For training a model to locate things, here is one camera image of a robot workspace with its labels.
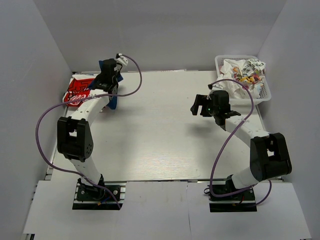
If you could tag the blue t-shirt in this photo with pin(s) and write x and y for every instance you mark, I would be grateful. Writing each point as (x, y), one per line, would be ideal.
(112, 87)

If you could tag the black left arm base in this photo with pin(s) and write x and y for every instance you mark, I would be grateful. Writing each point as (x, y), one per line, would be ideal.
(86, 198)

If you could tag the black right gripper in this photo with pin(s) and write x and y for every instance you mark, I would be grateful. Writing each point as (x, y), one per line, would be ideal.
(203, 105)

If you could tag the white printed t-shirt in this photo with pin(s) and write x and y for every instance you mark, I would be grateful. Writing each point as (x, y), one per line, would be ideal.
(242, 78)

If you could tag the red and white folded t-shirt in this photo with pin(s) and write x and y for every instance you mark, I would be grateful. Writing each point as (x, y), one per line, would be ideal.
(79, 89)

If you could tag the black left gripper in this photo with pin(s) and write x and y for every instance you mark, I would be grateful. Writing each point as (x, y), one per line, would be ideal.
(110, 66)

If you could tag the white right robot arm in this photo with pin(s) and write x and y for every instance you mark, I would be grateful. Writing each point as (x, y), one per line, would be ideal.
(268, 152)

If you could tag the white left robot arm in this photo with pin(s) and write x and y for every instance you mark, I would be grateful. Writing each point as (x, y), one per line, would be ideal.
(74, 137)

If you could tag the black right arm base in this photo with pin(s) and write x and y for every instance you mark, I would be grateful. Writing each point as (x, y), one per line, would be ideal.
(241, 202)

